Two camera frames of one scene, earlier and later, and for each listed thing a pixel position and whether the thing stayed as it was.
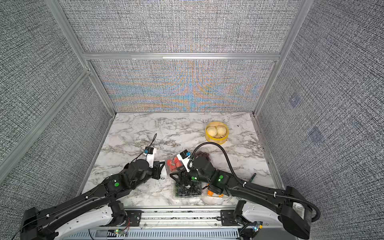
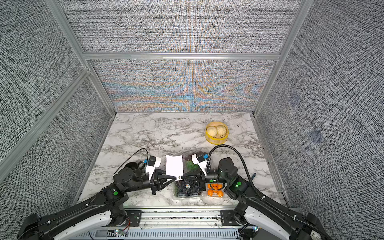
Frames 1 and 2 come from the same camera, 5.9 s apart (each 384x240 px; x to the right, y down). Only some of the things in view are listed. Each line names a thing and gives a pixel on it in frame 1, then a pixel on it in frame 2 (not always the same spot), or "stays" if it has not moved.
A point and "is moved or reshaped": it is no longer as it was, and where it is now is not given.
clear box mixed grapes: x=204 y=152 → x=188 y=165
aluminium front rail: x=201 y=220 stays
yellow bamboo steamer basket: x=217 y=132 stays
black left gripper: x=156 y=168 → x=154 y=180
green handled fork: x=252 y=177 stays
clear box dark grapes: x=179 y=191 stays
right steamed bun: x=221 y=130 stays
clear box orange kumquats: x=210 y=193 stays
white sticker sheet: x=163 y=174 is moved or reshaped
